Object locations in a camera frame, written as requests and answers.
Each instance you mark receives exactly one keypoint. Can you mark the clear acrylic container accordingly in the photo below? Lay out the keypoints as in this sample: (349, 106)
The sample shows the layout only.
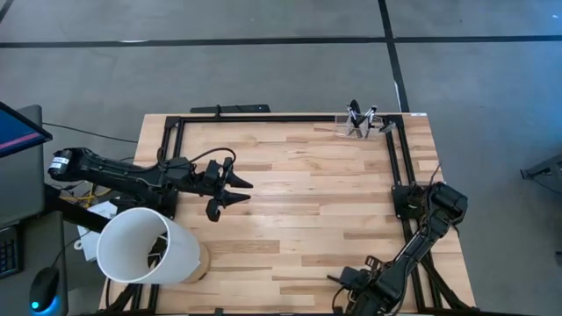
(360, 131)

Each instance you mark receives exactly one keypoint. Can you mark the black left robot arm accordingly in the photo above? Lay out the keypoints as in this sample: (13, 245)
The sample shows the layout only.
(123, 177)

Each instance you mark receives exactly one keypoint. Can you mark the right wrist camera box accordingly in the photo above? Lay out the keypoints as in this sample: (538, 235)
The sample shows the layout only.
(352, 277)

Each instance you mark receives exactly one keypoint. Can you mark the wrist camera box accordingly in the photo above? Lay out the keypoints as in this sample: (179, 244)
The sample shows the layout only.
(213, 169)
(352, 277)

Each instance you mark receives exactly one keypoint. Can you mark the small black bracket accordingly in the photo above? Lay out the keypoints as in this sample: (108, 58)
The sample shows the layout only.
(218, 311)
(338, 311)

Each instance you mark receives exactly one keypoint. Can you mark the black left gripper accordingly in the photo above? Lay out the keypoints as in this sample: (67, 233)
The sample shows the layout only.
(215, 188)

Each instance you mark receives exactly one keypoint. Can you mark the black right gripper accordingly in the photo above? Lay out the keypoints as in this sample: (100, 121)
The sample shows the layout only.
(373, 281)

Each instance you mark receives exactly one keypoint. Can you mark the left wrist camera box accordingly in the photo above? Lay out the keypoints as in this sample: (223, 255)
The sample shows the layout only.
(213, 169)

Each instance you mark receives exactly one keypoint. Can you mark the dark metal stand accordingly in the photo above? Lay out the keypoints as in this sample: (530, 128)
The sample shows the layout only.
(542, 169)

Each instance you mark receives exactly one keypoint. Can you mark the black keyboard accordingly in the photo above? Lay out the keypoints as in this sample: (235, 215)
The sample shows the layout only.
(8, 252)

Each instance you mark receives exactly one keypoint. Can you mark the white papers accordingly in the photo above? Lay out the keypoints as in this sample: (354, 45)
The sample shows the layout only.
(98, 215)

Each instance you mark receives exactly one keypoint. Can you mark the black arch clamp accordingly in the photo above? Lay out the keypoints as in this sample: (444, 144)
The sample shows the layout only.
(355, 104)

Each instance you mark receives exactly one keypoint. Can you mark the black computer mouse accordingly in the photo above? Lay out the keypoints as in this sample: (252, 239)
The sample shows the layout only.
(44, 289)

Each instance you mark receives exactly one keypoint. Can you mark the gray side desk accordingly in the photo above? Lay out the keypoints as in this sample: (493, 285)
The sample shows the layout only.
(26, 197)

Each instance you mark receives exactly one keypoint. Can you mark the blue screen monitor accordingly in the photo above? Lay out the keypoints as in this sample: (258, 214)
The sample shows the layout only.
(19, 131)

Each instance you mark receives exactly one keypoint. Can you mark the black support beam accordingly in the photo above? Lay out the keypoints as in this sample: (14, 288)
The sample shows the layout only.
(74, 213)

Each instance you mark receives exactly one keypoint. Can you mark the white cylindrical cup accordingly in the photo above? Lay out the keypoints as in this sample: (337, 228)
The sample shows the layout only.
(145, 246)

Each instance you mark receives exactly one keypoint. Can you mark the black bar device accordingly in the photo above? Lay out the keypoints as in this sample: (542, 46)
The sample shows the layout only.
(237, 108)

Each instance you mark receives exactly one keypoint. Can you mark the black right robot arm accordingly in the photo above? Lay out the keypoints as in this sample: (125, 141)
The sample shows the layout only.
(439, 219)

